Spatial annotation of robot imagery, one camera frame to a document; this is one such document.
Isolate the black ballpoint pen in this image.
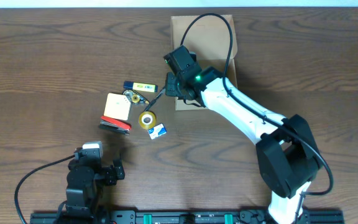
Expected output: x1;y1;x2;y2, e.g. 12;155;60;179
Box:
144;87;166;112

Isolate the correction tape dispenser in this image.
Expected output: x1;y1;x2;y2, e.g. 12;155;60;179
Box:
122;90;149;105

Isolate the cardboard box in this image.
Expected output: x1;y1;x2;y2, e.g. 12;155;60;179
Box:
170;14;239;111

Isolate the cream sticky note pad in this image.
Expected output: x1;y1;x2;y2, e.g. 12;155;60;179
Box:
104;93;131;121

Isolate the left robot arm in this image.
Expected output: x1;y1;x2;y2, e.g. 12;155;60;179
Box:
66;148;125;219

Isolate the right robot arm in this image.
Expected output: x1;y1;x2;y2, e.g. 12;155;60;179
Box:
165;57;326;223

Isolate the yellow highlighter marker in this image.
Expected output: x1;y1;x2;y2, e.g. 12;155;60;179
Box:
123;81;158;93

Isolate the yellow adhesive tape roll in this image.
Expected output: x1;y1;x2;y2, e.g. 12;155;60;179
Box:
139;111;156;129

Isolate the red black stapler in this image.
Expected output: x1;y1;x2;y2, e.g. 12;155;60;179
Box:
99;116;131;134

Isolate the blue white staples box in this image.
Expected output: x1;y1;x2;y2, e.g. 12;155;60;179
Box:
148;123;167;139

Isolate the green clamp left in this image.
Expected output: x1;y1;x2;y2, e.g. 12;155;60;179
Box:
143;214;153;224

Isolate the green clamp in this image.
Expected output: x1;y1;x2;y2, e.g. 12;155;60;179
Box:
143;214;153;224
224;214;233;224

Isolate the green clamp right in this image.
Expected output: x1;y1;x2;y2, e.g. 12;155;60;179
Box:
224;214;233;224

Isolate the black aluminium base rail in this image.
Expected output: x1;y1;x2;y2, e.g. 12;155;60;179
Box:
29;209;344;224

